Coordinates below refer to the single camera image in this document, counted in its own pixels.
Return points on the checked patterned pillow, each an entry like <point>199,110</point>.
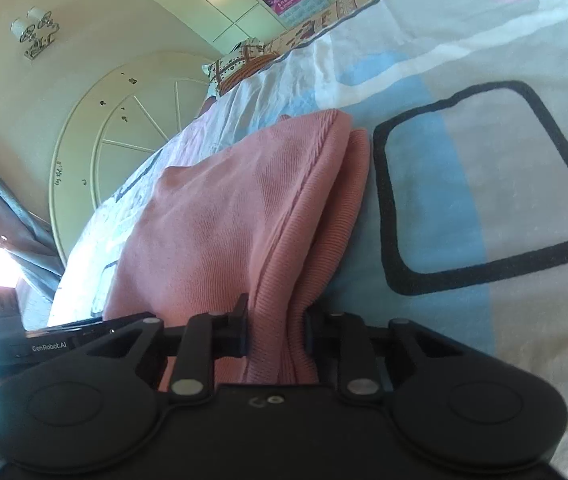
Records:
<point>231,62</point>

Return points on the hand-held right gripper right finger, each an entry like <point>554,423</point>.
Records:
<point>311,335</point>

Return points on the pastel patterned bedsheet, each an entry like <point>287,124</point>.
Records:
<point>489,185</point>

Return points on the yellow printed blanket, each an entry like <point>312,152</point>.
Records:
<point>344,5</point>

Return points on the twin-shade wall lamp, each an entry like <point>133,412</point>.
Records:
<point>33,32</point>

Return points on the pink knit sweater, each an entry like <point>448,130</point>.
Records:
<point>223,230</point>

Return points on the cream round headboard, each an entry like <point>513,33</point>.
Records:
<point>78,130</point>

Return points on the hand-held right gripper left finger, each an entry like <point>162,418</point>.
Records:
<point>240,332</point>

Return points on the orange striped cushion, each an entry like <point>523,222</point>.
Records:
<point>259,65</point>

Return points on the grey curtain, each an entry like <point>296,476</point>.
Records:
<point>8,210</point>

